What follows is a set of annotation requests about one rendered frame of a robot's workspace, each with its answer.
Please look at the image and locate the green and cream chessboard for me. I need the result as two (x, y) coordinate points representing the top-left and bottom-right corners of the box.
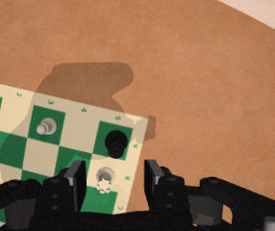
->
(0, 84), (148, 214)

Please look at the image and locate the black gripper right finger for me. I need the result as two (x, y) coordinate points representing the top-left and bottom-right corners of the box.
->
(142, 160), (275, 231)

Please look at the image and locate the white rook chess piece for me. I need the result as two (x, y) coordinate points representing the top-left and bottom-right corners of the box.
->
(96, 167), (115, 193)

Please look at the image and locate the white pawn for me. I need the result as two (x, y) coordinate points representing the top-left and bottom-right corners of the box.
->
(37, 117), (57, 135)

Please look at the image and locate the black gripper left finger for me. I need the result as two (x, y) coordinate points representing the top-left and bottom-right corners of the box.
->
(0, 161), (87, 231)

